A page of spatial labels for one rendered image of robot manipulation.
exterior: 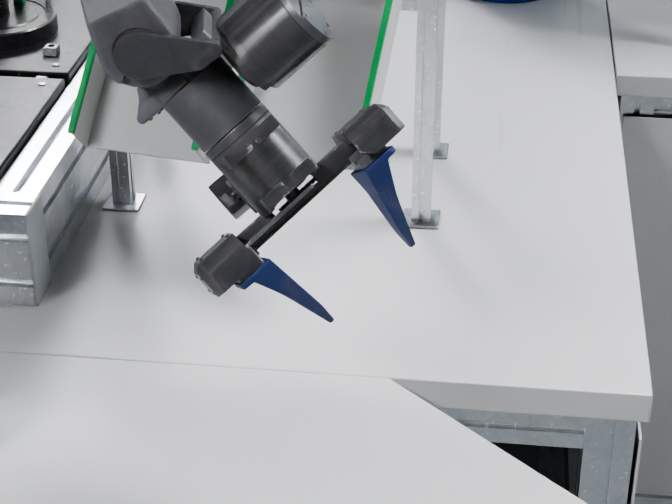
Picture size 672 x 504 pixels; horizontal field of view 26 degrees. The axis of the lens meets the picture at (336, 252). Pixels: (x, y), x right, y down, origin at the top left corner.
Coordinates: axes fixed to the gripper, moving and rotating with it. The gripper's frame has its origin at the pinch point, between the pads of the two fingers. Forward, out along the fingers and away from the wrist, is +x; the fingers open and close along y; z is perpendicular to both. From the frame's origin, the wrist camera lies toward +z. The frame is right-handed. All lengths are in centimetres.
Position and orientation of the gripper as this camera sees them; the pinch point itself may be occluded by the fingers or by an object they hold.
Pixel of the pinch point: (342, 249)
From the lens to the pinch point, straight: 109.4
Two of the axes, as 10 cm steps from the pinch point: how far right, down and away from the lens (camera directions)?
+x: 6.6, 7.4, 1.3
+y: -7.3, 6.7, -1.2
